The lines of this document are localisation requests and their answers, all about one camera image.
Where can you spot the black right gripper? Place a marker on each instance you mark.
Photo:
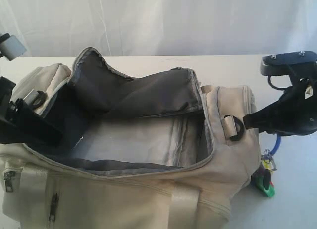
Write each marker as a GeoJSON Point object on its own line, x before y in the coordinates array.
{"type": "Point", "coordinates": [296, 113]}

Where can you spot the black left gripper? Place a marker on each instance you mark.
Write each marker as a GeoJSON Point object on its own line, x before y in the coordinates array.
{"type": "Point", "coordinates": [20, 115]}

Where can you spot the green and blue toy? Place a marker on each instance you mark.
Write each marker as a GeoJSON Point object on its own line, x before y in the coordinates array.
{"type": "Point", "coordinates": [261, 178]}

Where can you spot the beige duffel bag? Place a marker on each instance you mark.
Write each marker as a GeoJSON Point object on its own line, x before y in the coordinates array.
{"type": "Point", "coordinates": [157, 152]}

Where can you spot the white backdrop curtain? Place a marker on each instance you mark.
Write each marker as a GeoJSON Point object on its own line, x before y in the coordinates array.
{"type": "Point", "coordinates": [161, 27]}

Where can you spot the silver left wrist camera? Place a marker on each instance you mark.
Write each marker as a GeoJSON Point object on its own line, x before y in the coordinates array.
{"type": "Point", "coordinates": [10, 47]}

